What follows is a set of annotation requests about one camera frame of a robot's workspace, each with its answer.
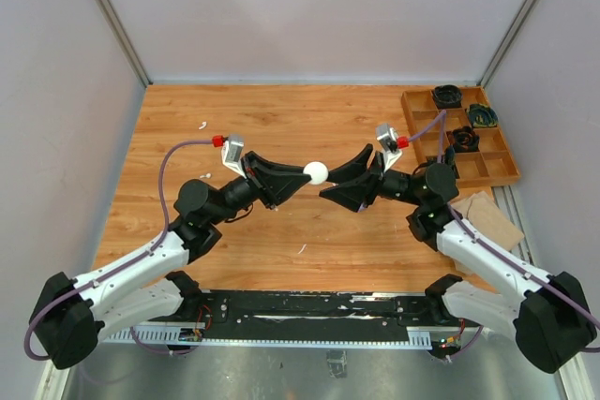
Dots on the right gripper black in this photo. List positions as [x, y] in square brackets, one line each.
[362, 190]

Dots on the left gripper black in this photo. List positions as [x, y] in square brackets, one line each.
[272, 182]

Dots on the white earbud charging case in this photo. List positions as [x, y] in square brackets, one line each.
[317, 172]

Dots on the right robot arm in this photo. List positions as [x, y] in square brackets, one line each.
[546, 315]

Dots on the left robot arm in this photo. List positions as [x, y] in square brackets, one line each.
[73, 315]

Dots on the dark blue rolled sock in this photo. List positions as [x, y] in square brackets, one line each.
[449, 157]

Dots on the black orange rolled sock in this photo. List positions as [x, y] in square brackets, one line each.
[464, 140]

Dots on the wooden compartment tray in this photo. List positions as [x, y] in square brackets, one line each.
[460, 122]

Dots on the beige cloth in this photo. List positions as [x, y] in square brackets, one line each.
[484, 214]

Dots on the dark green rolled sock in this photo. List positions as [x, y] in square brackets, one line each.
[482, 116]

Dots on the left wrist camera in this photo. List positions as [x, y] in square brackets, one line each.
[232, 148]

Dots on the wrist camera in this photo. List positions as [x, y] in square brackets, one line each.
[388, 138]
[232, 148]

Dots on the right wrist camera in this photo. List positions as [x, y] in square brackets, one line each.
[388, 138]

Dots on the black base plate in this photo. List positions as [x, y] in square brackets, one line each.
[305, 317]

